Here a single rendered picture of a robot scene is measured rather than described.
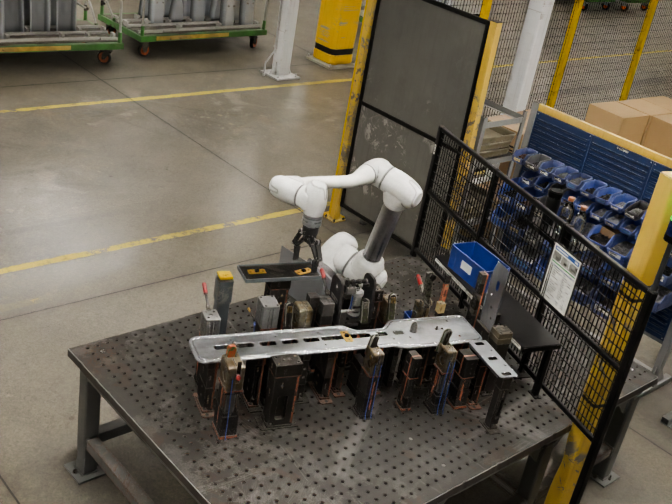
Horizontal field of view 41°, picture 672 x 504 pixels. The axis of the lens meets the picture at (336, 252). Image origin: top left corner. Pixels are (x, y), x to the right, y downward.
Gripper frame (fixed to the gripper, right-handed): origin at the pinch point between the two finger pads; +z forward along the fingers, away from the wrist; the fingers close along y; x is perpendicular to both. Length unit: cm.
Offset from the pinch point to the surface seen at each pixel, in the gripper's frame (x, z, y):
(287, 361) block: -38, 17, 41
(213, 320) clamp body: -52, 14, 4
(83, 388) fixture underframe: -87, 68, -41
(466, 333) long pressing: 56, 20, 58
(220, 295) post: -38.4, 13.1, -10.2
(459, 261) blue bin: 92, 10, 18
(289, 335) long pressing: -22.4, 20.1, 22.0
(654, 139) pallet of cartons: 496, 34, -103
